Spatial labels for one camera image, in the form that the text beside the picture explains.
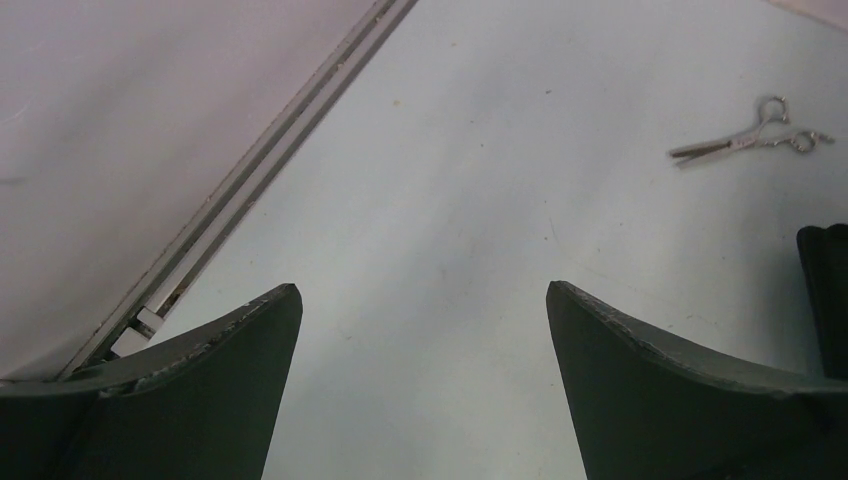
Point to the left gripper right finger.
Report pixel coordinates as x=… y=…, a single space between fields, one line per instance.
x=648 y=404

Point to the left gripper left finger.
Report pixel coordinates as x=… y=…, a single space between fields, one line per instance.
x=201 y=405

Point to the black zippered tool case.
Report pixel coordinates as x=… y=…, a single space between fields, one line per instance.
x=823 y=258

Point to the left silver scissors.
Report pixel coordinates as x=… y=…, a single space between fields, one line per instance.
x=771 y=110

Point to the left aluminium frame post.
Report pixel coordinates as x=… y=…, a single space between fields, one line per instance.
x=146 y=306

